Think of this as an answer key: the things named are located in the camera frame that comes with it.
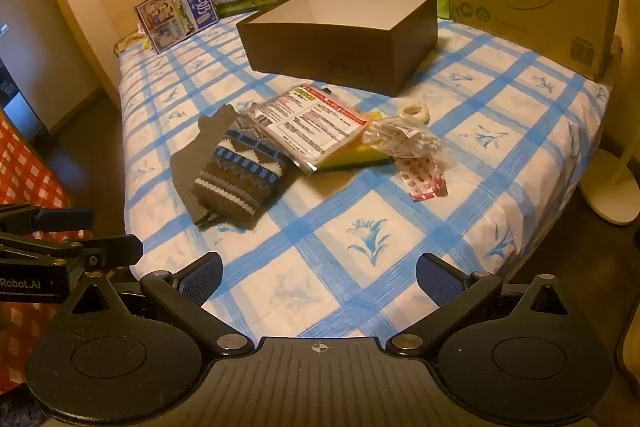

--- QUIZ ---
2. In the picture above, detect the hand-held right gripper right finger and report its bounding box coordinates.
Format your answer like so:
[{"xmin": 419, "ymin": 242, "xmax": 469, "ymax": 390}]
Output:
[{"xmin": 385, "ymin": 252, "xmax": 581, "ymax": 357}]

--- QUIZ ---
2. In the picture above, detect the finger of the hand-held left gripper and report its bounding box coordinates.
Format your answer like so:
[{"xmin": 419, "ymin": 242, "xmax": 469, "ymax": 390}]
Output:
[
  {"xmin": 0, "ymin": 204, "xmax": 96, "ymax": 235},
  {"xmin": 0, "ymin": 234, "xmax": 144, "ymax": 272}
]

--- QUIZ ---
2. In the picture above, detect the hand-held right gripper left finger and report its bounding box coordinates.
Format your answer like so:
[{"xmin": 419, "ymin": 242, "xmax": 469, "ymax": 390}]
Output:
[{"xmin": 62, "ymin": 252, "xmax": 257, "ymax": 358}]

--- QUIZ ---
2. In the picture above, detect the red white adhesive bandage strip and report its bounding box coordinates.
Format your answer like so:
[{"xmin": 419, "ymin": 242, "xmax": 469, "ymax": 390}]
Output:
[{"xmin": 397, "ymin": 155, "xmax": 447, "ymax": 202}]

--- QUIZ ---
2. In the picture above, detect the brown blue patterned knit sock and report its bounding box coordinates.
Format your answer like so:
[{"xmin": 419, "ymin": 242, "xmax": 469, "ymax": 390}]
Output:
[{"xmin": 192, "ymin": 117, "xmax": 291, "ymax": 228}]

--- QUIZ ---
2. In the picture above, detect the grey cloth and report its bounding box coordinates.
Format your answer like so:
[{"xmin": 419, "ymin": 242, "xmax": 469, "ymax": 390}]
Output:
[{"xmin": 170, "ymin": 103, "xmax": 241, "ymax": 228}]

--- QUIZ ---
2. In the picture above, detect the clear bag of cotton swabs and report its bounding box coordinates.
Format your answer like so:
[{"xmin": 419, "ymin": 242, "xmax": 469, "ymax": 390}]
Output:
[{"xmin": 361, "ymin": 116, "xmax": 453, "ymax": 168}]

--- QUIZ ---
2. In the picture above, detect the yellow sponge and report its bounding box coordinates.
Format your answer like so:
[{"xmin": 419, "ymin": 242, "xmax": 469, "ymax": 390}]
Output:
[{"xmin": 320, "ymin": 109, "xmax": 396, "ymax": 170}]

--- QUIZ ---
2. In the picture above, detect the cream knitted scrunchie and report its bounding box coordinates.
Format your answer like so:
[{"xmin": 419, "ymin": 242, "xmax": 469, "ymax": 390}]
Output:
[{"xmin": 404, "ymin": 103, "xmax": 432, "ymax": 124}]

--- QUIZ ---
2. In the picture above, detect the plastic packet with red label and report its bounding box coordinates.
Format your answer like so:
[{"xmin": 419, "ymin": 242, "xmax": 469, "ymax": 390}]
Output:
[{"xmin": 245, "ymin": 86, "xmax": 371, "ymax": 176}]

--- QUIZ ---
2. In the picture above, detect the brown box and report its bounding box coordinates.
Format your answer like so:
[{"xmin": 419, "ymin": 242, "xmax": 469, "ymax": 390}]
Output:
[{"xmin": 235, "ymin": 0, "xmax": 440, "ymax": 98}]

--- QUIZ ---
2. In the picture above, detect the red checkered cloth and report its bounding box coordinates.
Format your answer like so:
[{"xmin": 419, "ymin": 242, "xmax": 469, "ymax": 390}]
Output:
[{"xmin": 0, "ymin": 109, "xmax": 88, "ymax": 390}]

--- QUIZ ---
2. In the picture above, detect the blue checked bed sheet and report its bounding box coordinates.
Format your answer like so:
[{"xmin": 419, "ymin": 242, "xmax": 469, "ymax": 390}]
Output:
[{"xmin": 115, "ymin": 14, "xmax": 613, "ymax": 343}]

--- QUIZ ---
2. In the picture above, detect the yellow cloth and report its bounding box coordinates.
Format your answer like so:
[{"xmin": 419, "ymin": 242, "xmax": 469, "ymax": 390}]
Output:
[{"xmin": 114, "ymin": 32, "xmax": 151, "ymax": 55}]

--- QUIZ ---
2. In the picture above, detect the white stand fan base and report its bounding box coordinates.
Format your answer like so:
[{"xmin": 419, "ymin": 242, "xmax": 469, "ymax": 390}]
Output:
[{"xmin": 577, "ymin": 151, "xmax": 640, "ymax": 225}]

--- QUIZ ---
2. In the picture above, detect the blue milk carton with photos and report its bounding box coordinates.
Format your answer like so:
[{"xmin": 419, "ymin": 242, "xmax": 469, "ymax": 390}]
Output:
[{"xmin": 134, "ymin": 0, "xmax": 221, "ymax": 54}]

